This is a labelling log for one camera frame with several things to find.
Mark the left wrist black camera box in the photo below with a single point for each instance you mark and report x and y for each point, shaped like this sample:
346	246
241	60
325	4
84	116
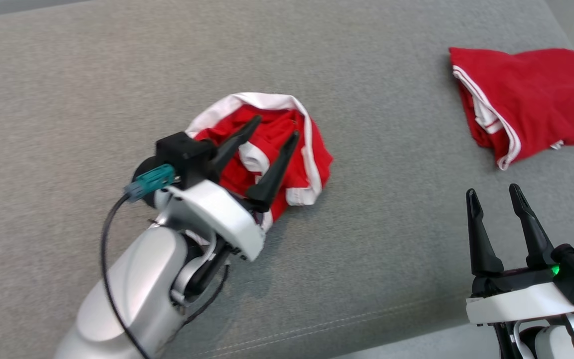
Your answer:
182	154

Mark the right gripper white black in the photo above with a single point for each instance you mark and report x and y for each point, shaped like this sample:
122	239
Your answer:
516	301

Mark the red shorts with white band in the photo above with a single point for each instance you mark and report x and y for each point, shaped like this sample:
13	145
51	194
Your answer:
312	164

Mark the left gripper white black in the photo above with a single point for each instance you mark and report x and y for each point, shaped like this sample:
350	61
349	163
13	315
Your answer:
222	219

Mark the red garment with striped trim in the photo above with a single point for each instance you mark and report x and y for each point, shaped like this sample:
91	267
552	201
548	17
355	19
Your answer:
541	94

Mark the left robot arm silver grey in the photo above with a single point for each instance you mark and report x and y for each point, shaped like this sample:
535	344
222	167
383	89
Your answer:
132	289

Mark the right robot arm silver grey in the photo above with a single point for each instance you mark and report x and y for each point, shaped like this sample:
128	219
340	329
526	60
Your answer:
551	344

